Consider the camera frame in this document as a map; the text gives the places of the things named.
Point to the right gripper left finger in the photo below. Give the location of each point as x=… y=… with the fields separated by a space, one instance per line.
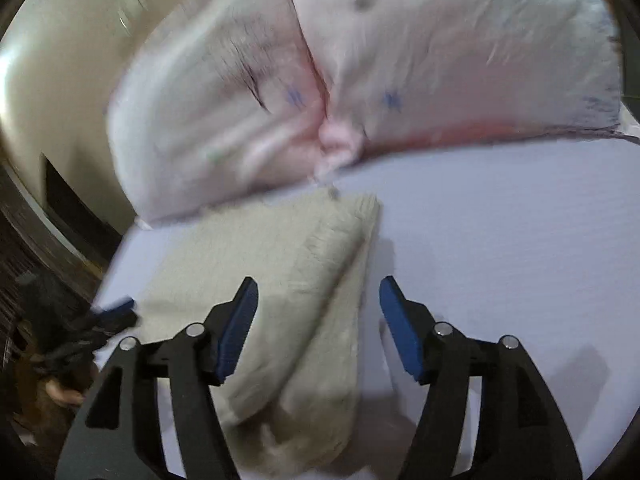
x=118 y=431

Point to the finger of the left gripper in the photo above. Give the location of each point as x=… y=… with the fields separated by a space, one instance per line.
x=122 y=314

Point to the cream cable-knit sweater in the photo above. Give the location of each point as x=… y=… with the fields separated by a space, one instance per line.
x=291 y=403

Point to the person's left hand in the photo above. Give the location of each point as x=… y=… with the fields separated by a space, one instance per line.
x=62 y=395

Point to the lavender bed sheet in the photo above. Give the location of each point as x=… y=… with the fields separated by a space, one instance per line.
x=536 y=239

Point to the pink floral pillow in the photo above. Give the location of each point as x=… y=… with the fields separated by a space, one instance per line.
x=219 y=101
x=399 y=73

